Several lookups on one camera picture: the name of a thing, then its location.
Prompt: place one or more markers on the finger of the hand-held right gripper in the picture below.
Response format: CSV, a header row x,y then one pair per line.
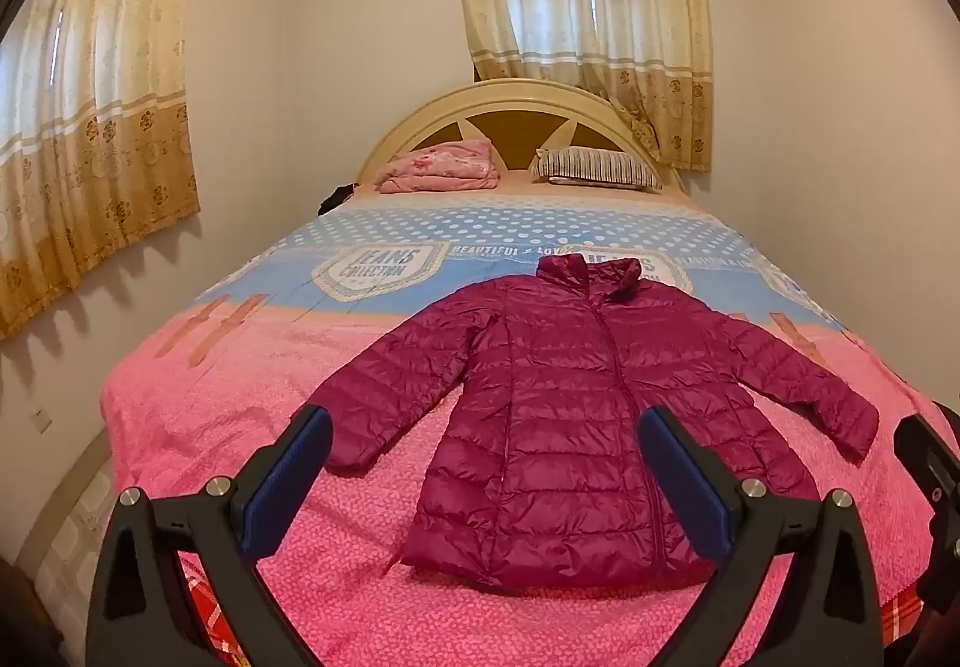
x,y
919,446

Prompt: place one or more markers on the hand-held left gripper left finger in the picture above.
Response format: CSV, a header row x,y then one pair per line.
x,y
289,476

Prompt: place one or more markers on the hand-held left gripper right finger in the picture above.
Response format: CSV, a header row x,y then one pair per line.
x,y
686,479

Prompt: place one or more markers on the magenta quilted down jacket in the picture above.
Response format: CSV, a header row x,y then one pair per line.
x,y
555,412

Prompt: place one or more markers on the bed with pink-blue cover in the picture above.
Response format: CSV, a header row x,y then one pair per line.
x,y
225,412

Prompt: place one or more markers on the red plaid sheet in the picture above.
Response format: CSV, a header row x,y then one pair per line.
x,y
204,603

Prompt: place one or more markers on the striped pillow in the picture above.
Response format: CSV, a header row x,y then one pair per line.
x,y
596,168

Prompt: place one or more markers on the folded pink floral blanket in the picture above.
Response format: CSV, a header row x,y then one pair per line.
x,y
442,168

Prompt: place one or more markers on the cream arched wooden headboard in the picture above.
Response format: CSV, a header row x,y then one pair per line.
x,y
517,127

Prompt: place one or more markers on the wide yellow floral curtain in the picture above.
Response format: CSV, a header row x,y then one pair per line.
x,y
97,135

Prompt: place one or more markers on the narrow yellow floral curtain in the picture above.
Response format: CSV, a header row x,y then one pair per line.
x,y
592,7

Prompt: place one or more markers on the white wall socket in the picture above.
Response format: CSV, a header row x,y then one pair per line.
x,y
40,421

